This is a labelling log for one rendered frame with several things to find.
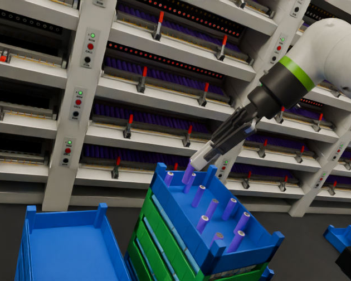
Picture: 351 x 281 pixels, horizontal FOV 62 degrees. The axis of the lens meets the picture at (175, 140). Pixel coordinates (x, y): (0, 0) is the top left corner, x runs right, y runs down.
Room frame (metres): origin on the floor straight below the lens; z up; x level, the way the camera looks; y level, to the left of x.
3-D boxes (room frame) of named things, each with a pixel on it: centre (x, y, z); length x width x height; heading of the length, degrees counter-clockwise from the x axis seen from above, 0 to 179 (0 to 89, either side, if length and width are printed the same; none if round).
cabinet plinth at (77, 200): (1.54, -0.50, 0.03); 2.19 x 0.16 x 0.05; 119
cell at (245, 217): (0.63, -0.23, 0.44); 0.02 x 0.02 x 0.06
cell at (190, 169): (0.65, -0.06, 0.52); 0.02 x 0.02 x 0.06
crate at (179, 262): (0.64, -0.14, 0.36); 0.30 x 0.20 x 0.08; 36
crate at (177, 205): (0.64, -0.14, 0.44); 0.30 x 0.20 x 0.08; 36
